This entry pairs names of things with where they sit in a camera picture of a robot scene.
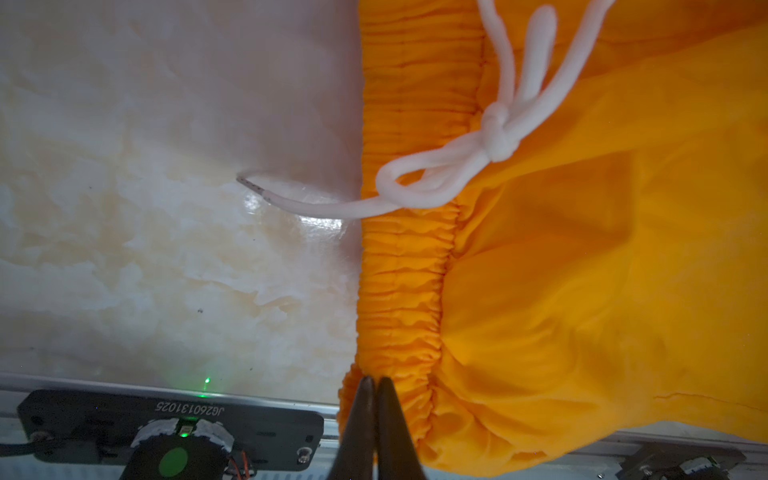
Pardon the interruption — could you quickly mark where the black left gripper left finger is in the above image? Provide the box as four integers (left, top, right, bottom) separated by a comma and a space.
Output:
328, 377, 377, 480

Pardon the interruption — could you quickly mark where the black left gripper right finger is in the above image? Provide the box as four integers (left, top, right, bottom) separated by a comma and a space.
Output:
376, 377, 427, 480

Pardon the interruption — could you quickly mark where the orange garment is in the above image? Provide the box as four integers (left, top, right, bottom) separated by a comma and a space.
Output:
338, 1, 767, 476

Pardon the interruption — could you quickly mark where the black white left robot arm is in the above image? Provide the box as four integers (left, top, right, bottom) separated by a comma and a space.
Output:
121, 376, 426, 480

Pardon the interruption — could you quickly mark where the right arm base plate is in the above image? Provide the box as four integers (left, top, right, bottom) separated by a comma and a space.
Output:
616, 443, 746, 480

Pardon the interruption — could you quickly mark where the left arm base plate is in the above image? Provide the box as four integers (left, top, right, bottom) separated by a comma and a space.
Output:
16, 389, 324, 479

